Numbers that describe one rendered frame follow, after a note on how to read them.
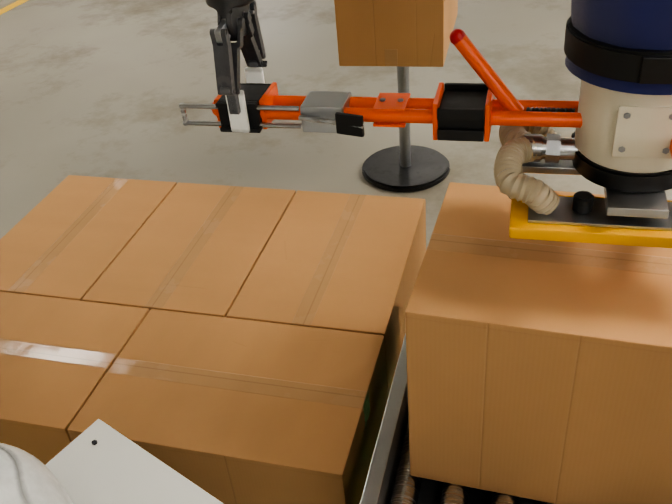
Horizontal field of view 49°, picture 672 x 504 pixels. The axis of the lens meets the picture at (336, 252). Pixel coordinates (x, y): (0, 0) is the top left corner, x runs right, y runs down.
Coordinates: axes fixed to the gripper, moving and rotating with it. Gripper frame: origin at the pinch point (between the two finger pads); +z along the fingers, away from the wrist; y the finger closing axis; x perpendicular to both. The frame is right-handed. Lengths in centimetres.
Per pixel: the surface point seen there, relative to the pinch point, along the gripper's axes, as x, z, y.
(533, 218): -46.1, 10.8, -11.3
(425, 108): -28.6, 0.5, 1.9
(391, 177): 16, 118, 177
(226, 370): 17, 66, 3
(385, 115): -23.1, 0.0, -2.2
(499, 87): -39.7, -4.0, 0.1
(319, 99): -12.1, -1.1, 0.2
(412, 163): 8, 118, 191
